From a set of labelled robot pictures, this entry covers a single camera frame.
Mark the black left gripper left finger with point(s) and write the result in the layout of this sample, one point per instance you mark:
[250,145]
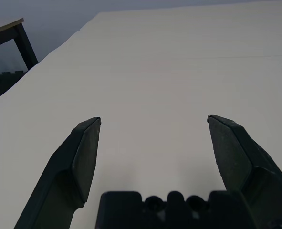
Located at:
[66,167]

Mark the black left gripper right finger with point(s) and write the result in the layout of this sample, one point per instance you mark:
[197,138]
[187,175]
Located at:
[248,157]

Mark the black foam floor mat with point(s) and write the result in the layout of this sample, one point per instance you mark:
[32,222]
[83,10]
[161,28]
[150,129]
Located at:
[0,86]

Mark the wood-top side table, black legs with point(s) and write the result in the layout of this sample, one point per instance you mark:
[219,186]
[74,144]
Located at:
[24,45]

